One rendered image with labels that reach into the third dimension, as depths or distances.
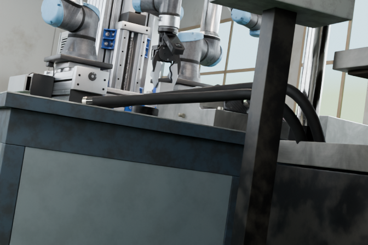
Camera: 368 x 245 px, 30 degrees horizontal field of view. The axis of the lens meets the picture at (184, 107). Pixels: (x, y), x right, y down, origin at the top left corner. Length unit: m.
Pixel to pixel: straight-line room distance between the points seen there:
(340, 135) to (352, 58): 0.61
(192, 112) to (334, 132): 0.49
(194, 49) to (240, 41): 4.77
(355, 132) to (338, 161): 0.82
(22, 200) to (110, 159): 0.25
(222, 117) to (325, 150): 0.48
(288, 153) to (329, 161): 0.18
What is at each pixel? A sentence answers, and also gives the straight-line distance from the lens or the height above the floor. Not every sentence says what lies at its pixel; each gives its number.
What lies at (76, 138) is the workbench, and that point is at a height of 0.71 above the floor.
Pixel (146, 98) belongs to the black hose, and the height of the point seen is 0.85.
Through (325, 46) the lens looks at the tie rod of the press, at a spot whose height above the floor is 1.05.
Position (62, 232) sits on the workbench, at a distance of 1.80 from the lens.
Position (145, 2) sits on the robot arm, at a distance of 2.47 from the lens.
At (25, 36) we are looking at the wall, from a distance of 9.38.
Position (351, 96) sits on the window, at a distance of 6.13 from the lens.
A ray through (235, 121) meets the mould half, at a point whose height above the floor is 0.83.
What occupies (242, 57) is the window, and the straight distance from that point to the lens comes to 7.66.
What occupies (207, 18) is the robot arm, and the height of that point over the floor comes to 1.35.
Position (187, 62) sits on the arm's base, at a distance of 3.00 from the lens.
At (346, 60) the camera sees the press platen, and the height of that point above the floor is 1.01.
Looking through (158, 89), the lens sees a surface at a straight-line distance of 2.38.
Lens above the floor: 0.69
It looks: 5 degrees up
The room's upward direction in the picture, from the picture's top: 8 degrees clockwise
